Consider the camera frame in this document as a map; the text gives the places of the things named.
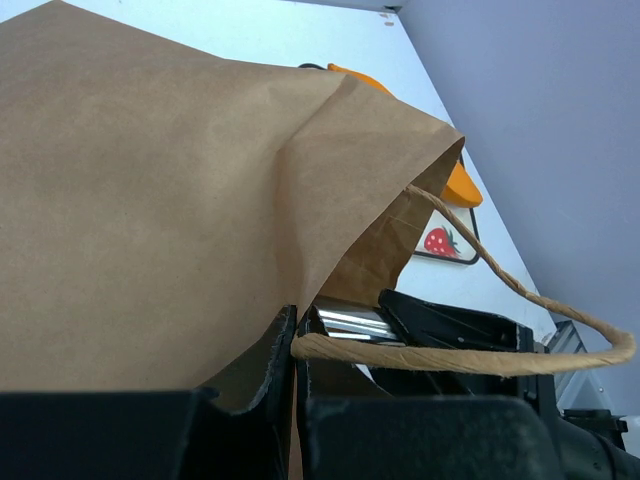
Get aluminium front rail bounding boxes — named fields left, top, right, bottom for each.
left=547, top=319, right=616, bottom=416

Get strawberry print tray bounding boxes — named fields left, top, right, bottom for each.
left=299, top=63, right=479, bottom=265

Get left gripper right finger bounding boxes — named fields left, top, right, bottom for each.
left=297, top=306, right=564, bottom=479

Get brown paper bag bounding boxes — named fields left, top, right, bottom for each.
left=0, top=0, right=637, bottom=480

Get long orange fake baguette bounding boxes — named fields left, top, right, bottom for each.
left=327, top=63, right=483, bottom=208

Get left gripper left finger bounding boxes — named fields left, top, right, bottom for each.
left=1, top=306, right=297, bottom=479

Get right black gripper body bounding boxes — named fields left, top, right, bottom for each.
left=372, top=290, right=639, bottom=479

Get metal tongs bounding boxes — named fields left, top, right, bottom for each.
left=313, top=297, right=404, bottom=345

